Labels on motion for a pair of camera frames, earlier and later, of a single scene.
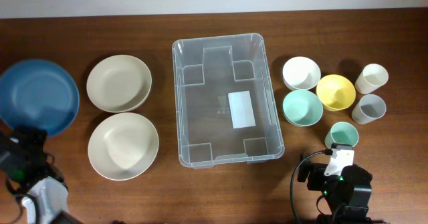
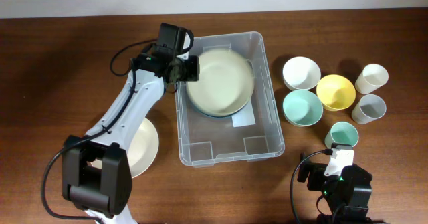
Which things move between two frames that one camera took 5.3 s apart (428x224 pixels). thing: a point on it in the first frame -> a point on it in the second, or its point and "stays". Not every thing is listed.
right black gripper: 316,172 stays
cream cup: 372,77 stays
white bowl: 301,73 stays
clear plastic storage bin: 224,104 stays
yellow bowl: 335,91 stays
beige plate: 119,83 -> 225,84
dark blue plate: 38,94 -> 217,116
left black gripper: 19,136 -> 193,71
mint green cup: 342,133 stays
